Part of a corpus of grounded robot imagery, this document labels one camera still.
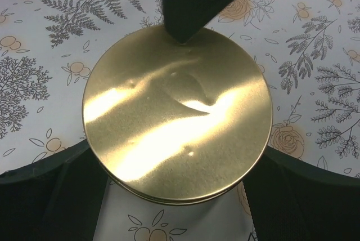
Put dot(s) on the round wooden jar lid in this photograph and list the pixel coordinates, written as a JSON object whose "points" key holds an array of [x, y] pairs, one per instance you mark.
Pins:
{"points": [[173, 123]]}

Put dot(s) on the floral patterned table mat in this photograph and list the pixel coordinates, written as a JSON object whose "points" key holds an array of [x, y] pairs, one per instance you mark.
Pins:
{"points": [[308, 51]]}

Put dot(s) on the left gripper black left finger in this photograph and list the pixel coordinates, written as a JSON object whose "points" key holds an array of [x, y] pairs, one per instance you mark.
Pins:
{"points": [[56, 198]]}

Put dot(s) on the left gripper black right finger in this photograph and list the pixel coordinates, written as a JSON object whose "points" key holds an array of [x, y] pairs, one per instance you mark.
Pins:
{"points": [[292, 200]]}

